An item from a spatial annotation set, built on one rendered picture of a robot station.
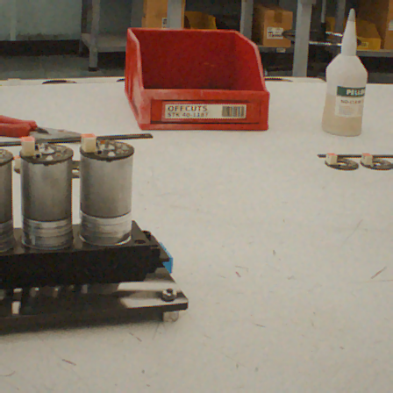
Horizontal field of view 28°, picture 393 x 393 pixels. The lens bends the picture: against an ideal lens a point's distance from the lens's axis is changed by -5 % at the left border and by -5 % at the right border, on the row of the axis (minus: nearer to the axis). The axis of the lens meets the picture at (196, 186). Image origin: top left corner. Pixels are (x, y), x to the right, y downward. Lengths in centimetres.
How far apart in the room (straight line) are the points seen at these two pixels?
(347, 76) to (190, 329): 34
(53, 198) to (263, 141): 28
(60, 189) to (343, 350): 14
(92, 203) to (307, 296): 11
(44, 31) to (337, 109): 417
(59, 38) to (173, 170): 426
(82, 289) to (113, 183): 5
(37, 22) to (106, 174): 440
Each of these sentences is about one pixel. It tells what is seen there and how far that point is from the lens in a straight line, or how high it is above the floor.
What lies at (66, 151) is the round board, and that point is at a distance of 37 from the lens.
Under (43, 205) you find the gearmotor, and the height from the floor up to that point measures 79.
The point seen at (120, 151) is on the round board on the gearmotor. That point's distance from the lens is 37.
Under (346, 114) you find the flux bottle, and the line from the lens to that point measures 65.
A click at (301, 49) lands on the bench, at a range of 290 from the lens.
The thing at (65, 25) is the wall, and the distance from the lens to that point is 478.
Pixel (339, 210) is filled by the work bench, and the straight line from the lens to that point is 49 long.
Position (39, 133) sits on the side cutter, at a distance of 60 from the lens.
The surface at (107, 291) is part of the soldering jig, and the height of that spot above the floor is 76.
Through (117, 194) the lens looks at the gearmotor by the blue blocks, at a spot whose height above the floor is 79.
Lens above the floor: 92
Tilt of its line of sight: 20 degrees down
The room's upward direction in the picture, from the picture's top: 4 degrees clockwise
